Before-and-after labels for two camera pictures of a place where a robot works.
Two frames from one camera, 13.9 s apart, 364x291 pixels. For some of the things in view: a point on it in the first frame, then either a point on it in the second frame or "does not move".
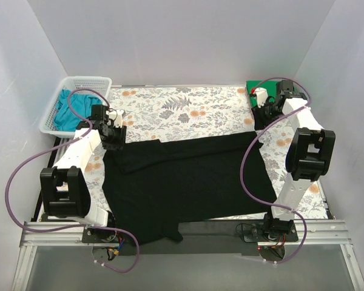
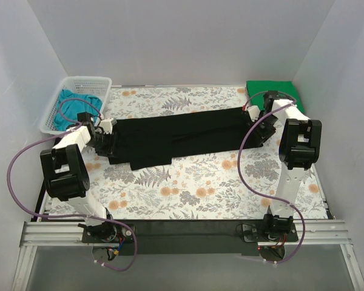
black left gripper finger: [122, 136] to [114, 156]
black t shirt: [153, 187] to [153, 140]
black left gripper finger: [108, 146] to [104, 152]
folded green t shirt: [271, 86] does not move
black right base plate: [254, 232] does not move
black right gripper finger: [256, 114] to [250, 123]
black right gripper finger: [261, 124] to [261, 139]
